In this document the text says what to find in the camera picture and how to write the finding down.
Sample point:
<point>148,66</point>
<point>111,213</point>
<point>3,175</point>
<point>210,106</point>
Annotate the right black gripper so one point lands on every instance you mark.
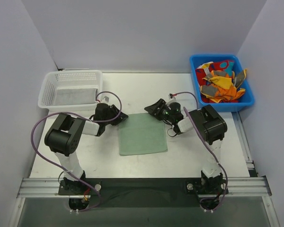
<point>160,109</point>

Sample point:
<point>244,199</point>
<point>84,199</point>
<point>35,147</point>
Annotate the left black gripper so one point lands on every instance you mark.
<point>116,112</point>

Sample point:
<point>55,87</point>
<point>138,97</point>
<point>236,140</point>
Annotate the green panda towel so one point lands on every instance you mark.
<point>141,134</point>

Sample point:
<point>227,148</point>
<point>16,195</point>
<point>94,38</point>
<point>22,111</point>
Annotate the grey panda towel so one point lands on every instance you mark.
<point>79,96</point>

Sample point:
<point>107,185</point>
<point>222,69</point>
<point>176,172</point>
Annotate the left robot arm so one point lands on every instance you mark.
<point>65,133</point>

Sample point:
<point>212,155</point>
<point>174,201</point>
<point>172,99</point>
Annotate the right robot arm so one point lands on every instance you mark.
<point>209,126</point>

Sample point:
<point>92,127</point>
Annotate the white perforated plastic basket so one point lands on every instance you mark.
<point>69,79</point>

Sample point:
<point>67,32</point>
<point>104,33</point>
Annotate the orange towel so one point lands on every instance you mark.
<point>221,89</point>

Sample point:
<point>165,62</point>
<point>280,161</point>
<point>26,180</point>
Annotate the red blue towel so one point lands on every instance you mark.
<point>209,70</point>

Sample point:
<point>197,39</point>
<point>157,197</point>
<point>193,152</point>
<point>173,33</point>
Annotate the grey orange-edged towel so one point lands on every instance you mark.
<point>240,78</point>

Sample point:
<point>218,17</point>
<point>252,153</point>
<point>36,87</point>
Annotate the black base mat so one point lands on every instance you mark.
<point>142,193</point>

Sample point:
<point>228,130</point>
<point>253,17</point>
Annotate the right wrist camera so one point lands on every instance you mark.
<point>175,114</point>

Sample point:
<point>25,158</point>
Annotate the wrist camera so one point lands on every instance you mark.
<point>105,100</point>
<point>175,114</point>

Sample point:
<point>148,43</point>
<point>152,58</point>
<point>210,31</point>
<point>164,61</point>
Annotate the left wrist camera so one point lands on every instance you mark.
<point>105,100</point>

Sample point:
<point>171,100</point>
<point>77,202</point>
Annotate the aluminium front rail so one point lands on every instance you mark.
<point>247,204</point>

